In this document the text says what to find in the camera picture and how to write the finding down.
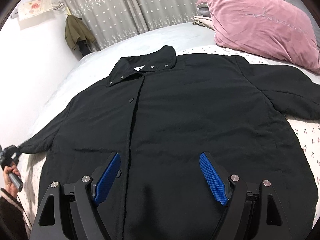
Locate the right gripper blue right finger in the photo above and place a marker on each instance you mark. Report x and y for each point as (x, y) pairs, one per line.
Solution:
(216, 177)

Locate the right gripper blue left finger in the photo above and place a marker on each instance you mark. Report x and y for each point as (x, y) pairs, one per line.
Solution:
(103, 178)

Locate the black long coat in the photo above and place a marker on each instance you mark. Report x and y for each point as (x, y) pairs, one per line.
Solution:
(170, 139)

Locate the person's left hand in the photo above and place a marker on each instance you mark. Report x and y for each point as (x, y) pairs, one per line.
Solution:
(9, 186)

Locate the brown fleece left sleeve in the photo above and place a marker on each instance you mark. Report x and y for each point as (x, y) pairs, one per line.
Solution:
(13, 225)

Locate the olive green hanging jacket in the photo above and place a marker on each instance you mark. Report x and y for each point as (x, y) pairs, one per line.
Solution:
(78, 36)

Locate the grey dotted curtain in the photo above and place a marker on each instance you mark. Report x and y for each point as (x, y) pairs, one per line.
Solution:
(112, 21)

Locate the pink velvet pillow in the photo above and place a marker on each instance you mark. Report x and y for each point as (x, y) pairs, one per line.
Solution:
(273, 29)

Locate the folded beige and grey linens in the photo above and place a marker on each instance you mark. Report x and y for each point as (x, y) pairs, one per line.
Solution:
(203, 17)

